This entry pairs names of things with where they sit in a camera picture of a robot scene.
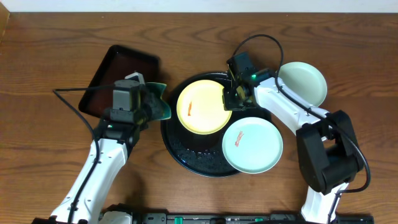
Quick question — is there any rectangular black tray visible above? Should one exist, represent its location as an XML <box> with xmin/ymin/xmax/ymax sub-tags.
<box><xmin>78</xmin><ymin>45</ymin><xmax>160</xmax><ymax>118</ymax></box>

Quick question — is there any yellow plate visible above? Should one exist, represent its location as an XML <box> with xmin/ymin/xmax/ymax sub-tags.
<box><xmin>176</xmin><ymin>80</ymin><xmax>232</xmax><ymax>135</ymax></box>

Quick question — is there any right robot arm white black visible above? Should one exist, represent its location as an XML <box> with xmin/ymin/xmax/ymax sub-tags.
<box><xmin>223</xmin><ymin>68</ymin><xmax>370</xmax><ymax>223</ymax></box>

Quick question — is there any round black tray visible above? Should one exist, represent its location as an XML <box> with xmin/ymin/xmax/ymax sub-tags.
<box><xmin>160</xmin><ymin>72</ymin><xmax>272</xmax><ymax>177</ymax></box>

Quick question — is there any green yellow sponge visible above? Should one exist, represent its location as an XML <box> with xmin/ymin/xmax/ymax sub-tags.
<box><xmin>146</xmin><ymin>82</ymin><xmax>172</xmax><ymax>121</ymax></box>

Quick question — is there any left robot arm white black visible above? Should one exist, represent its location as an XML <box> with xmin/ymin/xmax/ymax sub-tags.
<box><xmin>33</xmin><ymin>83</ymin><xmax>171</xmax><ymax>223</ymax></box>

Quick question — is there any light green plate with stain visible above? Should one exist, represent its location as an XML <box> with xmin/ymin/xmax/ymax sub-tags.
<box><xmin>221</xmin><ymin>117</ymin><xmax>283</xmax><ymax>174</ymax></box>

